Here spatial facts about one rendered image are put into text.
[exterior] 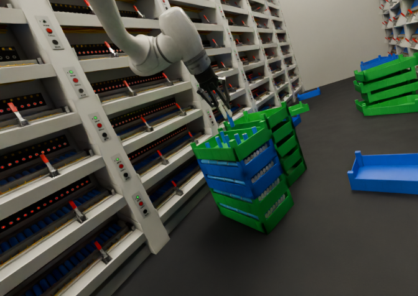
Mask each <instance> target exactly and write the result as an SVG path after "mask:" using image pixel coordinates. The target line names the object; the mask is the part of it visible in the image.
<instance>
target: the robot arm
mask: <svg viewBox="0 0 418 296"><path fill-rule="evenodd" d="M88 2H89V3H90V6H91V7H92V9H93V10H94V12H95V14H96V16H97V18H98V19H99V21H100V23H101V25H102V26H103V28H104V30H105V31H106V33H107V35H108V36H109V38H110V39H111V40H112V42H113V43H114V44H115V45H116V46H117V47H118V48H119V49H121V50H122V51H123V52H125V53H126V54H128V56H129V60H128V63H129V67H130V69H131V70H132V71H133V72H134V73H135V74H137V75H139V76H151V75H154V74H156V73H159V72H161V71H162V70H164V69H166V68H167V67H169V66H170V65H171V64H173V63H174V62H178V61H183V64H184V65H185V66H186V67H187V69H188V71H189V72H190V74H191V75H194V77H195V79H196V80H197V82H198V83H199V88H198V90H197V93H198V94H199V95H201V96H202V98H203V99H204V100H205V101H206V102H207V103H208V104H209V105H210V106H211V108H213V107H216V108H217V110H218V111H219V113H222V115H223V116H224V118H225V119H226V118H227V115H226V112H225V110H224V108H225V109H226V111H227V113H228V114H229V116H230V117H232V112H231V110H230V109H231V106H230V104H229V101H230V94H229V91H228V88H227V85H226V77H225V76H224V77H223V78H219V77H218V76H217V75H216V74H215V72H214V70H213V68H212V67H211V65H210V64H211V60H210V59H209V57H208V55H207V53H206V50H205V49H204V48H203V45H202V40H201V38H200V35H199V33H198V31H197V29H196V28H195V26H194V24H193V22H192V21H191V20H190V18H189V16H188V15H187V14H186V13H185V11H184V10H183V9H182V8H180V7H171V8H170V9H168V10H166V11H165V12H164V13H163V14H162V15H160V17H159V26H160V29H161V31H162V33H161V34H159V35H158V36H157V37H153V36H145V35H137V36H136V37H134V36H132V35H131V34H129V33H128V32H127V31H126V29H125V27H124V24H123V21H122V18H121V16H120V13H119V11H118V7H117V5H116V2H115V0H88ZM218 82H220V83H221V84H222V87H223V91H224V93H225V95H224V94H223V92H222V91H221V90H220V87H219V86H218ZM204 90H205V91H207V92H208V94H209V95H210V97H209V96H208V95H207V94H206V93H205V92H204ZM213 90H214V91H215V92H216V93H217V94H218V96H219V97H220V98H221V100H222V102H223V106H224V108H223V107H222V105H221V103H219V102H218V100H217V98H216V96H215V94H214V92H213ZM225 96H226V97H225ZM210 98H211V99H212V100H211V99H210Z"/></svg>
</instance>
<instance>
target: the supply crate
mask: <svg viewBox="0 0 418 296"><path fill-rule="evenodd" d="M259 124H260V127H256V129H257V131H258V132H257V133H255V134H253V131H252V129H251V128H247V129H238V130H233V131H223V128H222V127H220V128H218V129H217V130H218V132H219V134H217V135H215V136H213V137H212V138H210V139H208V140H207V141H205V142H203V143H201V144H199V145H198V146H197V145H196V143H195V142H193V143H191V144H190V145H191V147H192V150H193V153H194V154H195V157H196V159H205V160H224V161H234V162H240V161H242V160H243V159H244V158H245V157H247V156H248V155H249V154H251V153H252V152H254V151H255V150H256V149H258V148H259V147H261V146H262V145H263V144H264V143H266V142H267V141H268V140H270V139H271V138H272V137H271V135H270V132H269V129H268V126H267V123H266V120H263V121H260V122H259ZM220 131H223V133H224V135H228V137H229V138H230V141H229V145H230V147H228V145H227V143H225V144H224V143H223V140H222V138H221V135H220ZM236 133H238V135H239V138H240V140H241V143H240V144H239V145H238V144H237V142H236V139H235V136H234V135H235V134H236ZM244 133H247V135H248V139H246V140H244V139H243V135H242V134H244ZM216 136H219V138H220V141H221V143H222V146H223V147H222V148H219V147H218V144H217V142H216V139H215V137H216ZM206 142H209V144H210V147H211V148H206V145H205V143H206Z"/></svg>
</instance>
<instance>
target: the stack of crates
mask: <svg viewBox="0 0 418 296"><path fill-rule="evenodd" d="M281 105H282V106H281V107H278V108H272V109H267V110H264V111H258V112H255V113H250V114H248V112H247V111H243V114H244V116H242V117H240V118H238V119H237V120H235V121H233V122H234V124H235V126H234V127H231V126H230V124H228V122H227V121H225V122H223V124H224V126H225V129H226V131H233V130H238V129H247V128H252V127H254V126H255V127H260V124H259V122H260V121H263V120H266V123H267V126H268V129H269V132H270V135H271V137H272V141H273V144H274V147H275V149H276V152H277V156H278V158H279V162H280V164H281V167H282V170H283V173H284V176H285V178H286V182H287V185H288V187H290V186H291V185H292V184H293V183H294V182H295V181H296V180H297V179H298V178H299V177H300V176H301V175H302V174H303V173H304V171H305V170H306V169H307V166H306V164H305V160H304V156H303V154H302V151H301V148H300V144H299V141H298V138H297V134H296V132H295V128H294V125H293V122H292V119H291V116H290V112H289V109H288V106H287V103H286V101H283V102H282V103H281ZM284 119H286V121H283V120H284Z"/></svg>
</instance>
